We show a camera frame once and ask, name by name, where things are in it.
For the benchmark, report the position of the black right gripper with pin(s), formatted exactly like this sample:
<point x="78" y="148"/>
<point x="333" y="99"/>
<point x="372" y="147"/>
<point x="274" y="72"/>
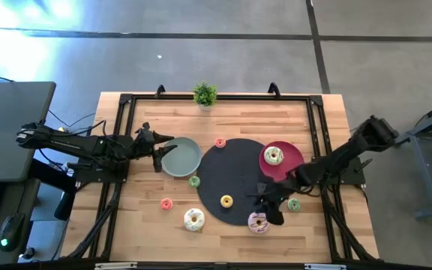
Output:
<point x="273" y="193"/>

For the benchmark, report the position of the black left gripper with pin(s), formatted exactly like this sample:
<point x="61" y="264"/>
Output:
<point x="144" y="141"/>

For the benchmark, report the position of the large pink donut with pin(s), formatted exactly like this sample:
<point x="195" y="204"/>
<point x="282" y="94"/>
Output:
<point x="257" y="224"/>

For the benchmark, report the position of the small green donut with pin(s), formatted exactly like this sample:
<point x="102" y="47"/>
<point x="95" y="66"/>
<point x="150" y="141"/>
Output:
<point x="294" y="204"/>
<point x="194" y="181"/>

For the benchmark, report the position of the small red donut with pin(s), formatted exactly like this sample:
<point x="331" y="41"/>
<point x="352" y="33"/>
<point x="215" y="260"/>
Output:
<point x="166" y="204"/>
<point x="220" y="142"/>

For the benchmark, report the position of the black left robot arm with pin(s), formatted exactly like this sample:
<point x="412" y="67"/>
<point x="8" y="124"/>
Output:
<point x="88" y="146"/>

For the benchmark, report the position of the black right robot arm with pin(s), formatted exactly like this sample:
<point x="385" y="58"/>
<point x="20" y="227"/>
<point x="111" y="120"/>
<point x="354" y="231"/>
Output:
<point x="343" y="153"/>

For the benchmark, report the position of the sage green round plate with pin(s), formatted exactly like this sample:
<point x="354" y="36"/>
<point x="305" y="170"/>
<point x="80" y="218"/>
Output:
<point x="181" y="162"/>

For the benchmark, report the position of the small yellow donut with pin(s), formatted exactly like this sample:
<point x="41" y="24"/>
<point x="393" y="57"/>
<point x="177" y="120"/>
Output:
<point x="226" y="201"/>

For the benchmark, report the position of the black round woven placemat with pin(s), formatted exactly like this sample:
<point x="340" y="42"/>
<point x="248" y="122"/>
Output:
<point x="231" y="176"/>

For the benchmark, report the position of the dark red round plate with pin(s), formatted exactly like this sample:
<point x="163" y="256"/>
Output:
<point x="289" y="161"/>

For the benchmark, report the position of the large white green-striped donut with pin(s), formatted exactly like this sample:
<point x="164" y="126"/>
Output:
<point x="273" y="155"/>

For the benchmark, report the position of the green plant in white pot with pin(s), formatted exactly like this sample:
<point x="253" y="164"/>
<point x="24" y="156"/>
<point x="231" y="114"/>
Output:
<point x="205" y="95"/>

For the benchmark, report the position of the large white sprinkled donut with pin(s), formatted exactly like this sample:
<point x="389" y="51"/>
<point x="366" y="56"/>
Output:
<point x="194" y="219"/>

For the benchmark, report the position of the grey side desk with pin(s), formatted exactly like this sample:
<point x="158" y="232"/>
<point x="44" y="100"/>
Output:
<point x="9" y="127"/>

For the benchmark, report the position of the blue-grey metal stand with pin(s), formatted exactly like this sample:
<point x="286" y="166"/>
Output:
<point x="429" y="150"/>

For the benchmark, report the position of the black computer mouse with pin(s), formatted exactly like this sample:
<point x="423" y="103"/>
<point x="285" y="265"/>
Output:
<point x="11" y="231"/>

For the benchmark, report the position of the black frame clamp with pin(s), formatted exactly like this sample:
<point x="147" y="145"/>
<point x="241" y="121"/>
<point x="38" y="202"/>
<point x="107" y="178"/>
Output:
<point x="160" y="90"/>
<point x="274" y="90"/>

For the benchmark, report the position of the black metal table frame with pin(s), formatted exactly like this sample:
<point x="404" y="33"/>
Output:
<point x="216" y="97"/>

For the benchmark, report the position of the white metal bracket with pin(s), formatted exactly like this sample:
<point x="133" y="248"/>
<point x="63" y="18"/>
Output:
<point x="115" y="265"/>
<point x="324" y="266"/>

